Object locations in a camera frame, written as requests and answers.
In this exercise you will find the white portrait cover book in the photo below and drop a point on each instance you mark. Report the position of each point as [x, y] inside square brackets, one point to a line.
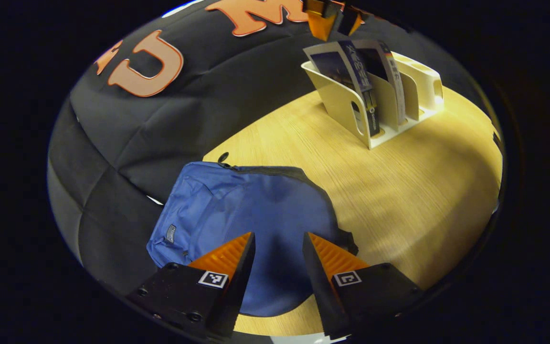
[394, 81]

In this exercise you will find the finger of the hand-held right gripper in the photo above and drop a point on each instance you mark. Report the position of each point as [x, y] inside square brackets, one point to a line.
[347, 24]
[325, 26]

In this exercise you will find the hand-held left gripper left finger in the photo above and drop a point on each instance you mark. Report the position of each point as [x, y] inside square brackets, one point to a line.
[239, 286]

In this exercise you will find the white bookshelf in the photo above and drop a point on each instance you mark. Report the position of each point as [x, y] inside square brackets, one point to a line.
[337, 100]

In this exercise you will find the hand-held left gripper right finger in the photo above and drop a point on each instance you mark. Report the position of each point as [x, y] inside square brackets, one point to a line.
[320, 291]

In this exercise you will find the blue schoolbag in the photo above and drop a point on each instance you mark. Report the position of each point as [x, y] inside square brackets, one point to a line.
[265, 215]

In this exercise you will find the blue book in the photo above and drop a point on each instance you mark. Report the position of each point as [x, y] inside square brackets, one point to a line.
[358, 71]

